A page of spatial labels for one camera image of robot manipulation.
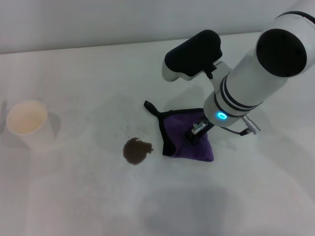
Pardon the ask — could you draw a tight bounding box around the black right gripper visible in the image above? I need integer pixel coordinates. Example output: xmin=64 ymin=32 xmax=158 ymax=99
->
xmin=184 ymin=120 xmax=215 ymax=144

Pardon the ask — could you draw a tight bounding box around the purple rag with black trim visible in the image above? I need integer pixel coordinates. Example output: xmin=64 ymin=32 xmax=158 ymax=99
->
xmin=144 ymin=100 xmax=215 ymax=163

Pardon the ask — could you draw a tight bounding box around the white paper cup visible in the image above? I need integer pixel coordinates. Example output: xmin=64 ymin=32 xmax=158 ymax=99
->
xmin=5 ymin=99 xmax=57 ymax=153

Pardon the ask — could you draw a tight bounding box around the small silver gripper plug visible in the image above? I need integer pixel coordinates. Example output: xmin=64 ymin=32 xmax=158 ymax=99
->
xmin=191 ymin=121 xmax=208 ymax=135

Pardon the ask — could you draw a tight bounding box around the dark brown liquid stain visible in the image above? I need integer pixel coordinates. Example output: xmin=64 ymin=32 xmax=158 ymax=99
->
xmin=122 ymin=137 xmax=155 ymax=166

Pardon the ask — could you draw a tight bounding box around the silver connector with black cable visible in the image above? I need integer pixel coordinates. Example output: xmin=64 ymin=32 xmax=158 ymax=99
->
xmin=222 ymin=115 xmax=263 ymax=136

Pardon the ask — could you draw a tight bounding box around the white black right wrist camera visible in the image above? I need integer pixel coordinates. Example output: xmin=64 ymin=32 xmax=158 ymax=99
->
xmin=161 ymin=29 xmax=223 ymax=83

